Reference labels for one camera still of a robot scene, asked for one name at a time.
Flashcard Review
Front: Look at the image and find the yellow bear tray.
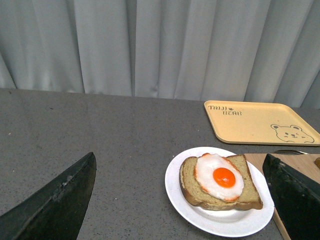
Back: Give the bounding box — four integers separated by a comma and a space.
204, 100, 320, 146

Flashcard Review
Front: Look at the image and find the white round plate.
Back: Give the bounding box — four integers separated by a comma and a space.
165, 146, 275, 238

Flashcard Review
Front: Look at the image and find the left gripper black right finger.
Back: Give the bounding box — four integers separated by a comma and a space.
262, 153, 320, 240

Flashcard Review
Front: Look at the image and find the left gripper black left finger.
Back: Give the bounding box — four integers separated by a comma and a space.
0, 152, 97, 240

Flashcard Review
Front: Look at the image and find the fried egg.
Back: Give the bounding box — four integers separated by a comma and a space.
194, 153, 245, 203

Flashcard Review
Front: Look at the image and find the bread slice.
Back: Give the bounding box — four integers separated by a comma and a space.
179, 155, 263, 211
314, 157, 320, 169

